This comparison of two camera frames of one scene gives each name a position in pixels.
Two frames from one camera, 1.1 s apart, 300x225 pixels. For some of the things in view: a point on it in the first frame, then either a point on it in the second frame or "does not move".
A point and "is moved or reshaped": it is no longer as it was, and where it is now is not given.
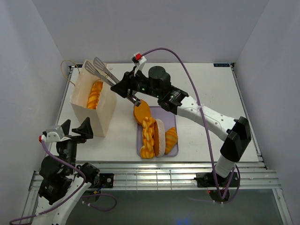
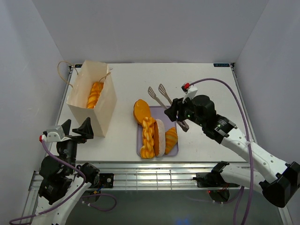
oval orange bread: x=141 y=112 does not move
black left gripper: x=86 y=130 does not move
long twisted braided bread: x=94 y=94 does not move
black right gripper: x=128 y=82 → x=177 y=105
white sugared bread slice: x=159 y=138 does not move
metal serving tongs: x=98 y=69 is moved or reshaped
